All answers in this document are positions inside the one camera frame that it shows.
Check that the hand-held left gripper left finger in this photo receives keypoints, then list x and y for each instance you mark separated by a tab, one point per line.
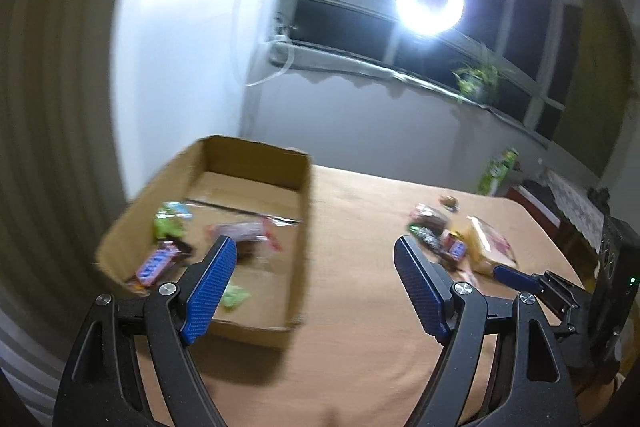
210	287

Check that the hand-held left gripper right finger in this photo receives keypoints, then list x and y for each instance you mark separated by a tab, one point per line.
420	292

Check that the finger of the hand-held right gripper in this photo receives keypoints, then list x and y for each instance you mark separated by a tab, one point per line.
512	276

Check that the yellow bread packet pink print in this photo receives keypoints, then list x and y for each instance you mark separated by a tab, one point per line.
487	244

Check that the cardboard box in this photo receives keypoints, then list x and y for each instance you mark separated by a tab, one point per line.
260	172

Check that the small light green packet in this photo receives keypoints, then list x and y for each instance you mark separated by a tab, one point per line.
233	297

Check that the red and blue candy bar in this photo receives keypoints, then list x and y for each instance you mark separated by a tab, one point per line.
452	252

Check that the dark speckled snack packet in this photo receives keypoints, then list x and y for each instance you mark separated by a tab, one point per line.
425	237

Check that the purple pink candy bar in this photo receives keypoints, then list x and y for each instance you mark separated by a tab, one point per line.
156	264

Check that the red clear-wrapped snack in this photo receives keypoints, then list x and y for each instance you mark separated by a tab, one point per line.
240	231

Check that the brown snack packet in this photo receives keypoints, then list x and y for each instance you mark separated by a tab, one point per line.
431	218

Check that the green snack packet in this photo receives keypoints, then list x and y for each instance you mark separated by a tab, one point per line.
171	221

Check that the white lace cloth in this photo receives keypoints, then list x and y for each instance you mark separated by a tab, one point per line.
575	204

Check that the small round brown snack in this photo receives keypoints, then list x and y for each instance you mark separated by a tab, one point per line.
448	202

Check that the green and white carton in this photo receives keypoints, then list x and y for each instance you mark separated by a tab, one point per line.
497	171

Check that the potted green plant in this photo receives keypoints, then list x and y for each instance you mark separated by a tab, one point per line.
477	79

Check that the beige ribbed curtain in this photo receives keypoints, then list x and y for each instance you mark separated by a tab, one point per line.
50	117

